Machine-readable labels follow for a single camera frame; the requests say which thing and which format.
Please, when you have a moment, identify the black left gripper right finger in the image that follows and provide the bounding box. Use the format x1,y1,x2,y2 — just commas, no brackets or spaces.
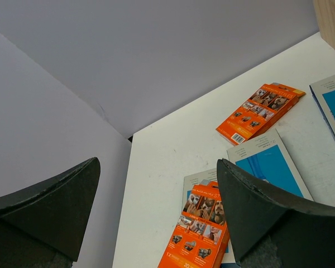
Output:
217,159,335,267

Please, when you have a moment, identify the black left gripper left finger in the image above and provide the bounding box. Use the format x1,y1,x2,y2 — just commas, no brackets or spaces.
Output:
0,157,101,267

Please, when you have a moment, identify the wooden shelf unit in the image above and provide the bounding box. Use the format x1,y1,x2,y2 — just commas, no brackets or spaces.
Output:
313,0,335,50

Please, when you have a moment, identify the orange styler box left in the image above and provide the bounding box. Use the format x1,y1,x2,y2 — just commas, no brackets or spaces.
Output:
158,181,230,268

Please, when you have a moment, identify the orange styler box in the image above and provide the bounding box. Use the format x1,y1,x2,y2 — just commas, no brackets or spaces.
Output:
216,83,306,145
158,181,230,268

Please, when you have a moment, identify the Harry's razor box middle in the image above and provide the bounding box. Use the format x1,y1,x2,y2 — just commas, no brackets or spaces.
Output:
227,129,313,200

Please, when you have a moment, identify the Harry's razor box left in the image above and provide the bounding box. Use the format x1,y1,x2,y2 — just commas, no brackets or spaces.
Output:
181,168,217,209

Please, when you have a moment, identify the orange styler box back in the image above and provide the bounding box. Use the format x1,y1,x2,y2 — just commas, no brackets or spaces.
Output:
216,83,306,145

